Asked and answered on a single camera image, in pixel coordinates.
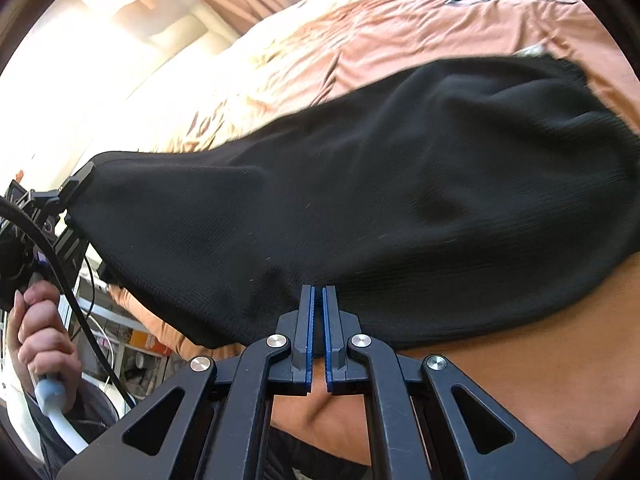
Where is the black camera cable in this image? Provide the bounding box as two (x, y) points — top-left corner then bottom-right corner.
(0, 196), (138, 411)

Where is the person left hand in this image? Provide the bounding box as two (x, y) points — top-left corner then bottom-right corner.
(6, 281), (82, 413)

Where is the orange bed blanket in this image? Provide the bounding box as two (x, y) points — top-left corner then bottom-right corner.
(110, 0), (639, 462)

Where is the black pants bear pattern lining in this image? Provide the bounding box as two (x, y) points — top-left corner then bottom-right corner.
(68, 55), (639, 348)

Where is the white gripper handle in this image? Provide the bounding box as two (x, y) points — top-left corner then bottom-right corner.
(29, 370), (88, 455)

